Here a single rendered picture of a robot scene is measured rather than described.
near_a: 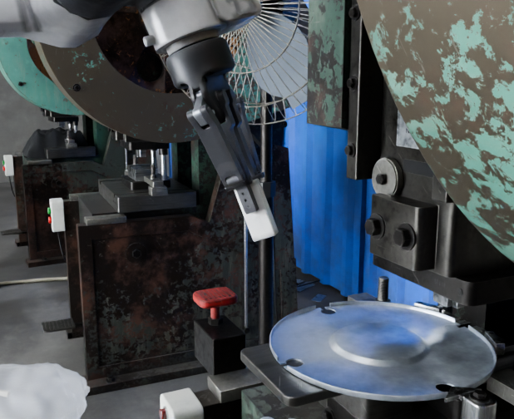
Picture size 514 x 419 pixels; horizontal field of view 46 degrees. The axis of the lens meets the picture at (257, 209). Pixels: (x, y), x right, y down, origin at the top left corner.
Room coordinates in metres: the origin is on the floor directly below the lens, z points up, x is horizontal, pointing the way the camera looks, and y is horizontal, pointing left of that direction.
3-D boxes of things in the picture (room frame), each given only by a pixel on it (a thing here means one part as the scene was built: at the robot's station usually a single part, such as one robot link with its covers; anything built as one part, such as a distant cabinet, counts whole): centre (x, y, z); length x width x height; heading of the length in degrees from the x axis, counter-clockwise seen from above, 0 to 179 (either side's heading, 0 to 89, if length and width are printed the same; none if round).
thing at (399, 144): (0.78, -0.24, 1.04); 0.17 x 0.15 x 0.30; 115
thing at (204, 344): (0.98, 0.07, 0.62); 0.10 x 0.06 x 0.20; 25
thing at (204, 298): (1.00, 0.07, 0.72); 0.07 x 0.06 x 0.08; 115
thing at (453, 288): (0.80, -0.28, 0.86); 0.20 x 0.16 x 0.05; 25
